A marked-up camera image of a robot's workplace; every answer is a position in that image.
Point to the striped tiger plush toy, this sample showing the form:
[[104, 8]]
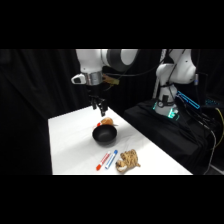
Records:
[[127, 160]]

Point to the black bowl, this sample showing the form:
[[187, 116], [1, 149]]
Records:
[[104, 134]]

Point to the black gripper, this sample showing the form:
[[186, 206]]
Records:
[[94, 90]]

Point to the black robot stand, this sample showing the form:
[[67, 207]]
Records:
[[163, 136]]

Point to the brown gingerbread plush toy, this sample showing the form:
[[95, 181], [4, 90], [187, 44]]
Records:
[[107, 121]]

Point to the small green light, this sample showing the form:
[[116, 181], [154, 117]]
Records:
[[173, 114]]

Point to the red marker pen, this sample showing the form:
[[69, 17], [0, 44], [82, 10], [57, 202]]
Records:
[[103, 161]]

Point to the blue marker pen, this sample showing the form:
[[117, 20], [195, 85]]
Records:
[[111, 159]]

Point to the blue lit strip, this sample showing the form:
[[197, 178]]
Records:
[[188, 99]]

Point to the black curtain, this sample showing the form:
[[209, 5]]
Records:
[[26, 86]]

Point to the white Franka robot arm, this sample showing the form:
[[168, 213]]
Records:
[[89, 61]]

